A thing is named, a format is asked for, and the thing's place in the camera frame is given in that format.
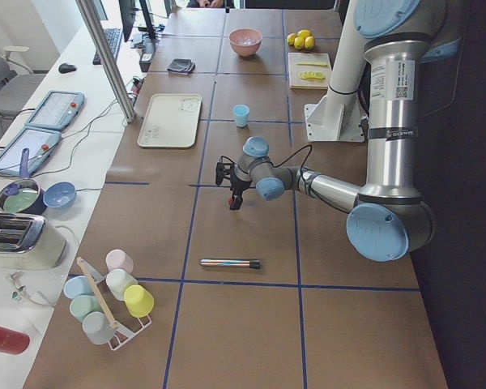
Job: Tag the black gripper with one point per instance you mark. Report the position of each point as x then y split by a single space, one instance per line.
240 186

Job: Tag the light blue plastic cup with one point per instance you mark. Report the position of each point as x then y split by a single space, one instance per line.
241 114

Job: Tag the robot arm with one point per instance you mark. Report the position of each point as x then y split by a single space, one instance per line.
386 217

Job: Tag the pink upturned cup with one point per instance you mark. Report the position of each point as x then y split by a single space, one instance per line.
119 259

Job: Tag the yellow upturned cup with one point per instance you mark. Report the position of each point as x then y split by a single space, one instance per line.
139 301

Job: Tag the pale green upturned cup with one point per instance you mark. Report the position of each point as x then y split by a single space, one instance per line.
118 281

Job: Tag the pink bowl of ice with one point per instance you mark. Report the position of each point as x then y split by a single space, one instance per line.
245 41

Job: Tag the light blue upturned cup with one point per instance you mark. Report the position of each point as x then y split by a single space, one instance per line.
77 286

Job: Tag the grey green upturned cup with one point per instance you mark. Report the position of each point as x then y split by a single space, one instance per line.
82 305

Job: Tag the steel muddler black tip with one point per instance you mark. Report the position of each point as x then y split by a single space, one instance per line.
252 264

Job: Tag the cream bear serving tray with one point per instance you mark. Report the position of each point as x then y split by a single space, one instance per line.
171 121

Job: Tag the grey folded cloth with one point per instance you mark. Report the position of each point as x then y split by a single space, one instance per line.
181 66

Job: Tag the wooden cutting board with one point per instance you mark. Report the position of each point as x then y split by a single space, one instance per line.
295 82

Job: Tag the yellow plastic knife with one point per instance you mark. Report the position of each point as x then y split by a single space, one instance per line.
319 64

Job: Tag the yellow lemon lower left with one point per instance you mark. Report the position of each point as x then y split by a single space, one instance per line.
299 43

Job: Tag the yellow lemon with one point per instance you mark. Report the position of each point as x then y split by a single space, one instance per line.
309 43
304 33
299 43
291 38

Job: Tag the yellow lemon upper left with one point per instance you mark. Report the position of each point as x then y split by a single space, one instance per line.
291 38

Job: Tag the blue bowl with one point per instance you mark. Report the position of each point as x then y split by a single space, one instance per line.
60 195

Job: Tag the yellow lemon middle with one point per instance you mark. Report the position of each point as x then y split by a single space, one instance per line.
309 43

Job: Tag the yellow lemon upper right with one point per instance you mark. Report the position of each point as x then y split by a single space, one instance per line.
304 33

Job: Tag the far blue teach pendant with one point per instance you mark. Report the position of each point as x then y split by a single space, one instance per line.
57 110

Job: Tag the blue teach pendant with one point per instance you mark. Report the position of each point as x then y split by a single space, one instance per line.
40 142
57 110

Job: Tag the near blue teach pendant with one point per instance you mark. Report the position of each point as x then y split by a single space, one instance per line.
40 142

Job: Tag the black computer mouse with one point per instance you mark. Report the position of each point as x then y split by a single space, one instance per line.
66 68

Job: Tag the cream toaster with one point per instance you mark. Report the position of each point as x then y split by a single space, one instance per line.
29 242

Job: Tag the black monitor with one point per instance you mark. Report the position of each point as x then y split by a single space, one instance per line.
128 11

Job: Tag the grey office chair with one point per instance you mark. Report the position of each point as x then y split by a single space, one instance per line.
17 84

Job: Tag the red bottle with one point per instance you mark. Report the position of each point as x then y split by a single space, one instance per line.
13 342

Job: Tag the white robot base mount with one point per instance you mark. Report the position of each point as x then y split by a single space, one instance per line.
336 117

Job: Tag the wooden rack handle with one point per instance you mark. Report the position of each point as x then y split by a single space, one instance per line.
94 278

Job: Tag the white wire cup rack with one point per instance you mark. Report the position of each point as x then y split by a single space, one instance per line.
123 335

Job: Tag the blue saucepan with handle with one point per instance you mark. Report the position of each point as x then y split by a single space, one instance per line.
23 195

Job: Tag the aluminium frame post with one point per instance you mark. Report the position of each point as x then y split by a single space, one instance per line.
93 24

